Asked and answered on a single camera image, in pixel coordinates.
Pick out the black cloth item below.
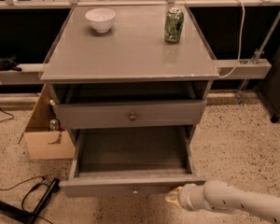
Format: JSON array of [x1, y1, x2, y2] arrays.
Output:
[[0, 57, 22, 72]]

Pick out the dark grey cart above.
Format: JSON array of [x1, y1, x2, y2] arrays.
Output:
[[260, 46, 280, 123]]

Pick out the grey metal rail frame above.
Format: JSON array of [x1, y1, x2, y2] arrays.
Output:
[[0, 0, 280, 86]]

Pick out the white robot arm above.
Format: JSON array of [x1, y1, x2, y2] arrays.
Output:
[[165, 180, 280, 224]]

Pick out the white ceramic bowl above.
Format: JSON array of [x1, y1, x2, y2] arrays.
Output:
[[85, 8, 116, 33]]

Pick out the black stand base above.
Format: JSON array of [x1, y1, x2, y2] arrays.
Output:
[[0, 178, 61, 224]]

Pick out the black floor cable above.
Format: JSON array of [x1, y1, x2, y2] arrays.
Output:
[[0, 175, 48, 192]]

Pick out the grey drawer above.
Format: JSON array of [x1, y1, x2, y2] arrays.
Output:
[[60, 126, 205, 198], [54, 100, 206, 129]]

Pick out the grey drawer cabinet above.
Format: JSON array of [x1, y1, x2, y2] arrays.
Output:
[[40, 4, 220, 135]]

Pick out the white cable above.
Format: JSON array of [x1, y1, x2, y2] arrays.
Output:
[[217, 0, 246, 79]]

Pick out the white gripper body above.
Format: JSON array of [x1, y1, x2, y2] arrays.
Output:
[[178, 184, 209, 211]]

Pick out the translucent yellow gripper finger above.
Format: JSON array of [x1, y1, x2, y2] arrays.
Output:
[[165, 186, 182, 208]]

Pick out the grey top drawer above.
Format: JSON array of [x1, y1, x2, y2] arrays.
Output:
[[54, 100, 206, 129]]

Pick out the green soda can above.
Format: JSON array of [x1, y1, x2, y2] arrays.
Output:
[[164, 7, 184, 43]]

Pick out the cardboard box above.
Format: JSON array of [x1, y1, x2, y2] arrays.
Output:
[[23, 86, 75, 160]]

